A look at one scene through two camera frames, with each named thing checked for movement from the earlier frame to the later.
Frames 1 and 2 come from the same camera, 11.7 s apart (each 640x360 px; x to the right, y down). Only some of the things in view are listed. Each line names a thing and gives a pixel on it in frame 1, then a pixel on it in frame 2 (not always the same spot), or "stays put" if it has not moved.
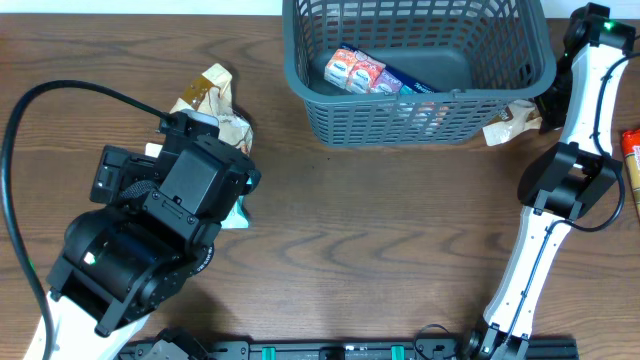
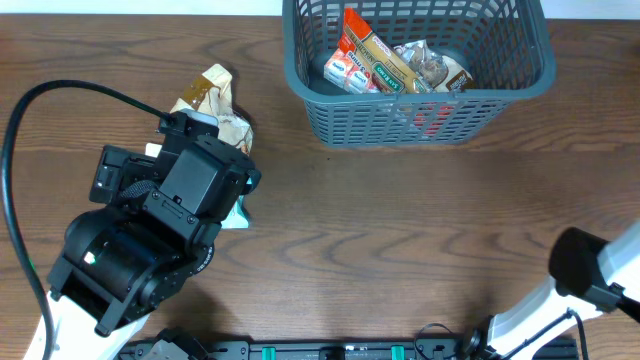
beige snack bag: (153, 150) stays put
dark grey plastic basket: (481, 55) stays put
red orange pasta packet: (631, 150) -> (388, 73)
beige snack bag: (520, 115) -> (438, 73)
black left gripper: (130, 176) stays put
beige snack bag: (210, 93) stays put
